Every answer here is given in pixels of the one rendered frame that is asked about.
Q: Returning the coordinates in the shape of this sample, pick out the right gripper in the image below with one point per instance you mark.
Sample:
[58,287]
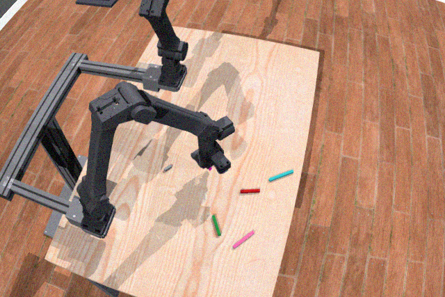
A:
[196,156]

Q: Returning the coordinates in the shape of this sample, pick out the pink rod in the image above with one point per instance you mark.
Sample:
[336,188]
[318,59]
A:
[243,239]

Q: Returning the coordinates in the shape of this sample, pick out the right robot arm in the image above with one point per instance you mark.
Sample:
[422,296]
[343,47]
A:
[140,106]

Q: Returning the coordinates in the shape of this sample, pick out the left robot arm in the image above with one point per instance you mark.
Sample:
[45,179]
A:
[154,12]

